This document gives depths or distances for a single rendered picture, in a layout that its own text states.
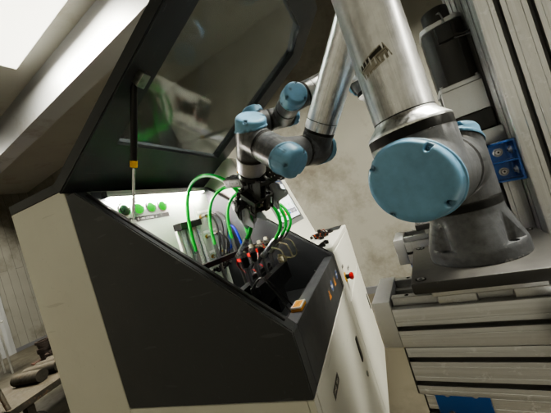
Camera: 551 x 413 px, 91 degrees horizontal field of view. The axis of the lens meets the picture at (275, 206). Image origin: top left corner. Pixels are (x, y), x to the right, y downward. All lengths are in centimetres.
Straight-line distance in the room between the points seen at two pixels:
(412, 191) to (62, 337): 110
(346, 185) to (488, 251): 269
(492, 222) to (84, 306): 105
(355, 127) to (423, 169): 279
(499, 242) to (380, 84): 30
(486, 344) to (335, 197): 272
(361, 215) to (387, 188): 276
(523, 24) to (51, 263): 134
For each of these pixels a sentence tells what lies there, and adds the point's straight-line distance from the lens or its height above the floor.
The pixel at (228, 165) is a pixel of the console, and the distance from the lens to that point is 144.
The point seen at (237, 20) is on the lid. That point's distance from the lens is 103.
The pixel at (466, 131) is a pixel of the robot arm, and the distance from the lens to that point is 55.
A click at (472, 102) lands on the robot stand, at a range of 81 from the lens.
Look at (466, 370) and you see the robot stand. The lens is 63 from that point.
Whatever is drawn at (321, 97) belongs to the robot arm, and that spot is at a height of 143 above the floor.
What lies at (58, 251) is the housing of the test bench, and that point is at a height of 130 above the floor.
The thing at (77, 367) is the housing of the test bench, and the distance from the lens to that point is 119.
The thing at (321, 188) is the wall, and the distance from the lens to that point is 324.
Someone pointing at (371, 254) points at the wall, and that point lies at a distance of 325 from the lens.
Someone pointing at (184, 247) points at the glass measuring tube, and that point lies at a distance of 122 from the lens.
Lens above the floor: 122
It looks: 1 degrees up
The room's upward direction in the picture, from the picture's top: 17 degrees counter-clockwise
